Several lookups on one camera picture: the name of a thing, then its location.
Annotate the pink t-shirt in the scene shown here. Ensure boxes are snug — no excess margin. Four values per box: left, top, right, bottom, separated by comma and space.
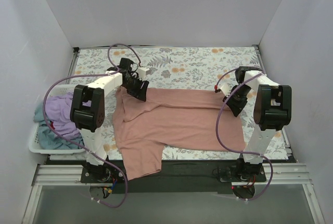
112, 88, 246, 180

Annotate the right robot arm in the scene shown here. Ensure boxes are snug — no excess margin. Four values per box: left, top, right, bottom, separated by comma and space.
214, 66, 292, 182

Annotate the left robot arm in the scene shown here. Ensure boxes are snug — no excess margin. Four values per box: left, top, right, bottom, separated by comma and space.
70, 58, 150, 182

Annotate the floral tablecloth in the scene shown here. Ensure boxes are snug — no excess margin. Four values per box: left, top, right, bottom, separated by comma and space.
49, 46, 289, 160

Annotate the white plastic laundry basket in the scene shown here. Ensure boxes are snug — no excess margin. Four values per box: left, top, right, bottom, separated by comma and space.
29, 84, 85, 155

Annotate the lavender t-shirt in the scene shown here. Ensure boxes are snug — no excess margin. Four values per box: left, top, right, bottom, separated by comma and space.
45, 91, 81, 140

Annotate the teal blue t-shirt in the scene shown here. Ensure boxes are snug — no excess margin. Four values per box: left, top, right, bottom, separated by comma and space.
33, 103, 84, 150

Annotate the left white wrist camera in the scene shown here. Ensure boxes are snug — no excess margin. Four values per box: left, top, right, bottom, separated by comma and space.
136, 67, 151, 79

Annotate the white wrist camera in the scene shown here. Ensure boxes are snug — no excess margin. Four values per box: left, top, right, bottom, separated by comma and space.
214, 83, 231, 97
136, 67, 151, 79

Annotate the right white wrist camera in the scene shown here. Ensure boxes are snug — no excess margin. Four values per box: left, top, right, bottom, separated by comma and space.
214, 83, 231, 97

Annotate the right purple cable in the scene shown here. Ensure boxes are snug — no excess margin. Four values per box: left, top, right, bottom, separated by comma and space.
214, 67, 274, 202

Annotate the purple cable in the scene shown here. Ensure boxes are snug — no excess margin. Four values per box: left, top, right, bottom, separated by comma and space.
43, 43, 129, 208
214, 67, 274, 202

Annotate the aluminium table edge rail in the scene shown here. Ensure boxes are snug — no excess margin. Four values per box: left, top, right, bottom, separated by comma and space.
67, 47, 80, 76

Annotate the aluminium front frame rail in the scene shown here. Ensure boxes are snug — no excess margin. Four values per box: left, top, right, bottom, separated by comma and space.
22, 161, 325, 223

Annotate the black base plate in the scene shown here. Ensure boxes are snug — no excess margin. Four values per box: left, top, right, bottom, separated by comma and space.
80, 159, 267, 195

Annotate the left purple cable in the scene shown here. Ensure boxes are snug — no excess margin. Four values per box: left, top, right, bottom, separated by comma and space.
43, 43, 129, 208

